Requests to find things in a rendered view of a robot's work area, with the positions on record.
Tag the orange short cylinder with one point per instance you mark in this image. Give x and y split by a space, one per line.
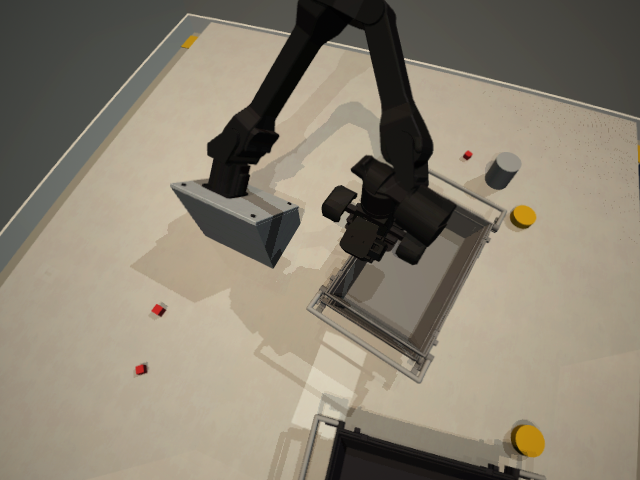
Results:
523 217
527 440

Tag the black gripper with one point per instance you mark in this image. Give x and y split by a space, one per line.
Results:
339 201

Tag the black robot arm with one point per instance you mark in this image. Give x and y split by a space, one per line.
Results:
406 142

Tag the grey cylinder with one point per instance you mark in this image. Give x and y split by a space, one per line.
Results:
505 166

